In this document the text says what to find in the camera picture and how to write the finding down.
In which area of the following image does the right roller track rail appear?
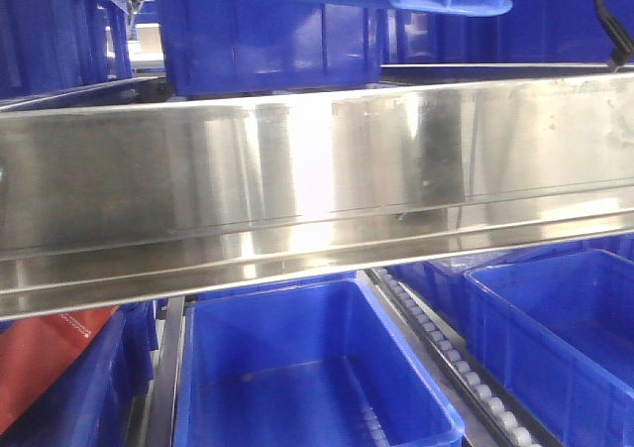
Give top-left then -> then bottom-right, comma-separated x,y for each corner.
359,269 -> 561,446

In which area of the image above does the stainless steel shelf front rail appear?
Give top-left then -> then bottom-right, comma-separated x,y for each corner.
1,65 -> 633,319

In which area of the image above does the red bag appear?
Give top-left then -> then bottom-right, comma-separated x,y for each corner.
1,306 -> 118,432

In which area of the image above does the upper left dark blue bin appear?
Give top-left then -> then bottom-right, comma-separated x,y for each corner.
1,0 -> 132,99

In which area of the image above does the lower middle blue bin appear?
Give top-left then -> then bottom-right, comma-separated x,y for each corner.
174,279 -> 465,446

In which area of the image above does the left metal divider rail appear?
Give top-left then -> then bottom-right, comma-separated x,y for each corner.
125,296 -> 185,446

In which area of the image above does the lower right blue bin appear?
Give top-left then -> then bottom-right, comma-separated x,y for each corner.
466,250 -> 633,446

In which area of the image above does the upper right dark blue bin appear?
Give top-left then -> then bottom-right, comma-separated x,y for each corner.
378,0 -> 613,64

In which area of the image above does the dark blue bin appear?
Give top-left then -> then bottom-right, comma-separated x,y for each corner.
1,0 -> 132,99
378,0 -> 613,64
156,0 -> 380,97

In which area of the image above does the black cable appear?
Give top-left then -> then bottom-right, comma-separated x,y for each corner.
592,0 -> 634,71

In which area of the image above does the lower left blue bin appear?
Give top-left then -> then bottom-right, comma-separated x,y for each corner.
1,302 -> 158,446

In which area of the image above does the upper middle dark blue bin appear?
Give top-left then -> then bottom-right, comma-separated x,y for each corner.
156,0 -> 380,97

